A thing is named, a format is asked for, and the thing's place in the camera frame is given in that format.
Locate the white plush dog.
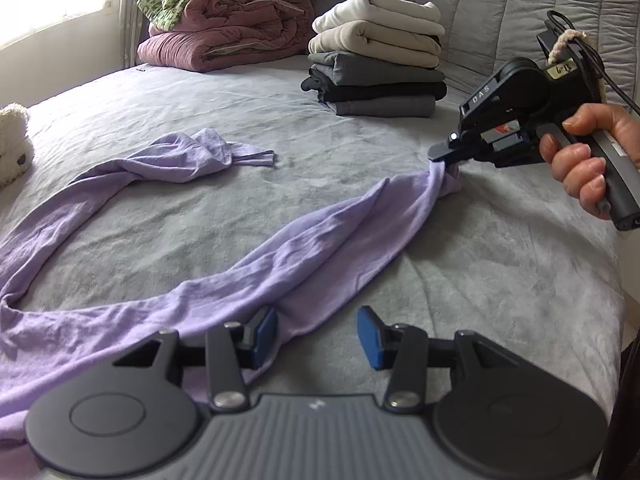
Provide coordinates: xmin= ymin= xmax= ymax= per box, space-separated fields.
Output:
xmin=0 ymin=103 xmax=35 ymax=188

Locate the black folded garment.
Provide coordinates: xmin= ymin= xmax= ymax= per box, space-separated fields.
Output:
xmin=301 ymin=77 xmax=447 ymax=104

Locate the grey patterned curtain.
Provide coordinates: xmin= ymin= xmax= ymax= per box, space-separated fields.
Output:
xmin=120 ymin=0 xmax=153 ymax=68

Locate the grey folded knit garment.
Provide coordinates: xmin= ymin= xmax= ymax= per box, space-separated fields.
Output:
xmin=325 ymin=95 xmax=437 ymax=118

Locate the grey quilted headboard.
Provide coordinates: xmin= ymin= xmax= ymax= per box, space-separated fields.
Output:
xmin=300 ymin=0 xmax=640 ymax=128

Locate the person's right hand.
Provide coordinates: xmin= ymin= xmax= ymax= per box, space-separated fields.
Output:
xmin=539 ymin=104 xmax=640 ymax=221

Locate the white folded sweater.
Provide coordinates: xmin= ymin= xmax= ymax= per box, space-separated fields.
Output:
xmin=312 ymin=0 xmax=446 ymax=37

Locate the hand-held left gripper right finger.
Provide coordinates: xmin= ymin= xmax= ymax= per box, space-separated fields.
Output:
xmin=356 ymin=306 xmax=521 ymax=411

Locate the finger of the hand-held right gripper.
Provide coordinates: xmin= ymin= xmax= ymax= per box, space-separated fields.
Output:
xmin=428 ymin=132 xmax=496 ymax=167

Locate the pink folded quilt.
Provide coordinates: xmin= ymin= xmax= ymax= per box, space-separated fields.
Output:
xmin=137 ymin=0 xmax=316 ymax=72

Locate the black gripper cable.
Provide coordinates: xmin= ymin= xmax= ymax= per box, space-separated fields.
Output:
xmin=545 ymin=10 xmax=640 ymax=117

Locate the person's dark clothing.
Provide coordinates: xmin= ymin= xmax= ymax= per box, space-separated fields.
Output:
xmin=597 ymin=330 xmax=640 ymax=480

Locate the purple long-sleeved shirt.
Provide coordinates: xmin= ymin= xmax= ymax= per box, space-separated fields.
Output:
xmin=0 ymin=127 xmax=463 ymax=453

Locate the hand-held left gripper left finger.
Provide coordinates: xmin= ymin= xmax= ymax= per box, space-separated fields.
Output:
xmin=112 ymin=306 xmax=278 ymax=411

